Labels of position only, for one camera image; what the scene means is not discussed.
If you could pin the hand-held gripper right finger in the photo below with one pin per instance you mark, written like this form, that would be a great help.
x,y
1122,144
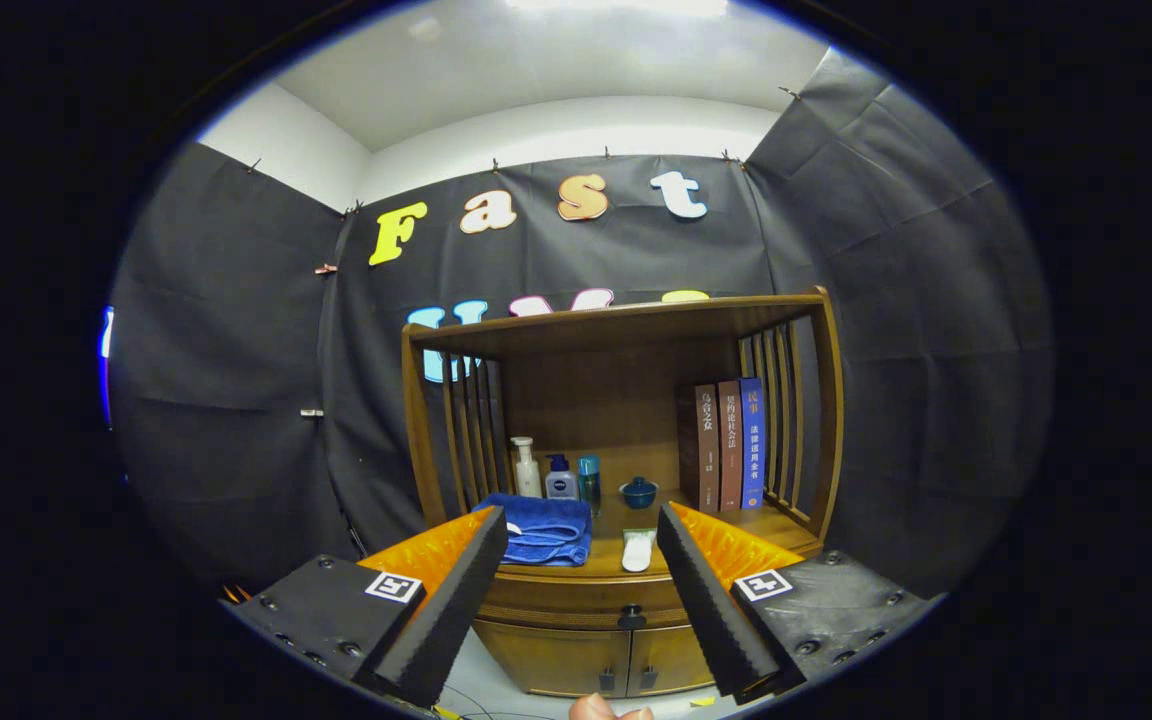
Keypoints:
x,y
711,610

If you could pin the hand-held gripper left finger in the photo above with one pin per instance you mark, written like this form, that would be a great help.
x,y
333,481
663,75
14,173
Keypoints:
x,y
456,610

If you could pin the white squeeze tube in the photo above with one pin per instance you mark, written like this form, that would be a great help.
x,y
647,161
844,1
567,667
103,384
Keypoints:
x,y
638,552

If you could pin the wooden drawer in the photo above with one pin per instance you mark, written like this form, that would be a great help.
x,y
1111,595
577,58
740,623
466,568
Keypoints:
x,y
556,600

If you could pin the wooden cabinet door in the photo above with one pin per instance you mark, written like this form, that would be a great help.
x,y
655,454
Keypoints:
x,y
671,660
556,655

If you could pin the wooden countertop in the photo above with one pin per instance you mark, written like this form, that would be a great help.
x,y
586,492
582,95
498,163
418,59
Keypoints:
x,y
608,558

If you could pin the wooden cabinet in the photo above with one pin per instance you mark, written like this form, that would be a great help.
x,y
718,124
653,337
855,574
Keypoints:
x,y
596,400

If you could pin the blue folded towel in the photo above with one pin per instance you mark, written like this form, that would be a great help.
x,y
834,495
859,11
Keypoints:
x,y
551,530

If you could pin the blue lidded cup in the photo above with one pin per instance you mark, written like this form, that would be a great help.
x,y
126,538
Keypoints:
x,y
639,494

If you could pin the white pump bottle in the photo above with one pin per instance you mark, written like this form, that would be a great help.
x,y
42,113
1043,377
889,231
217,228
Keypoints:
x,y
527,480

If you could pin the dark brown book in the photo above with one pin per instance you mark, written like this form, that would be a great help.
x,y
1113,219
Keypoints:
x,y
706,450

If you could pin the reddish brown book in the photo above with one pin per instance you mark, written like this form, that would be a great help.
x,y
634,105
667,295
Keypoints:
x,y
730,450

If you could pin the white and blue lotion bottle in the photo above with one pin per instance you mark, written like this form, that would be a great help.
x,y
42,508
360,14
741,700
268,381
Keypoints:
x,y
561,485

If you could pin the blue book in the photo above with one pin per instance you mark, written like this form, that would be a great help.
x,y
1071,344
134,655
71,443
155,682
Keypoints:
x,y
752,450

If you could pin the teal bottle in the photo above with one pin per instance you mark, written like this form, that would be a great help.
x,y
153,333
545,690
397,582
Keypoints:
x,y
589,480

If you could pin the black backdrop cloth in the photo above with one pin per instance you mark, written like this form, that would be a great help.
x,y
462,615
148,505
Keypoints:
x,y
236,400

